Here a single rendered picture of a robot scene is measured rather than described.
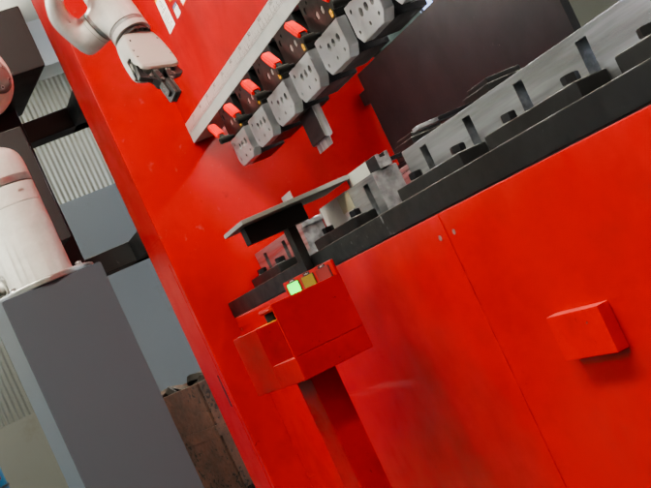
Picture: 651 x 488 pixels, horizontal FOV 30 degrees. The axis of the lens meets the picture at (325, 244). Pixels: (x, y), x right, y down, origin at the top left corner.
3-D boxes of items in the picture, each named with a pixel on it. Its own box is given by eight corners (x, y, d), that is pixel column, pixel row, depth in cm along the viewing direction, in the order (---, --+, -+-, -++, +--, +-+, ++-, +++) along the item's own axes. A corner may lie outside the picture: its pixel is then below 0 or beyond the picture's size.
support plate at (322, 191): (225, 239, 273) (223, 235, 273) (325, 196, 282) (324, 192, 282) (242, 225, 256) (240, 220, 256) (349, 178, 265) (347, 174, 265)
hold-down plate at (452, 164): (403, 204, 228) (396, 190, 228) (426, 194, 230) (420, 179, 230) (466, 168, 199) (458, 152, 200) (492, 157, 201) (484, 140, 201)
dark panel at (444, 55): (418, 206, 366) (356, 75, 367) (424, 203, 366) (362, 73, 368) (608, 102, 259) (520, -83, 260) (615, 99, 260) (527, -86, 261)
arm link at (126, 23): (139, 42, 261) (146, 51, 259) (105, 45, 255) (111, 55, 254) (152, 12, 255) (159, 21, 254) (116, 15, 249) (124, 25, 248)
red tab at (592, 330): (566, 361, 177) (544, 318, 177) (576, 355, 178) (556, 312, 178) (618, 352, 163) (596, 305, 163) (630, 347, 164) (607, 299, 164)
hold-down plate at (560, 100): (491, 154, 190) (482, 137, 190) (519, 141, 192) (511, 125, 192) (584, 101, 162) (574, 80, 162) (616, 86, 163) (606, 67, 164)
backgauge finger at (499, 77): (408, 143, 241) (397, 121, 241) (514, 98, 249) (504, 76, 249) (430, 128, 229) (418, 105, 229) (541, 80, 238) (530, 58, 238)
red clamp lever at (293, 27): (280, 22, 245) (303, 38, 238) (298, 15, 247) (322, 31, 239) (282, 30, 246) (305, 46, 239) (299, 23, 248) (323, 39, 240)
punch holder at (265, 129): (260, 149, 301) (232, 89, 302) (290, 137, 304) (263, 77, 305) (275, 135, 287) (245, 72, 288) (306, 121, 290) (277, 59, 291)
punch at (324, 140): (316, 155, 279) (298, 118, 279) (324, 152, 279) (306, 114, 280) (328, 144, 269) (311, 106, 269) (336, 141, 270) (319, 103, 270)
